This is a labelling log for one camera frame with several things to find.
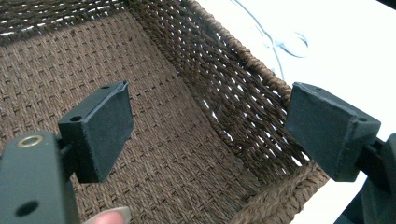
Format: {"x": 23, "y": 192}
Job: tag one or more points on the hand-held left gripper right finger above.
{"x": 323, "y": 130}

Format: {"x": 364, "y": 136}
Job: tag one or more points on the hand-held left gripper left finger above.
{"x": 102, "y": 130}

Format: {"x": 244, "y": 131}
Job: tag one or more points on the brown woven basket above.
{"x": 174, "y": 118}

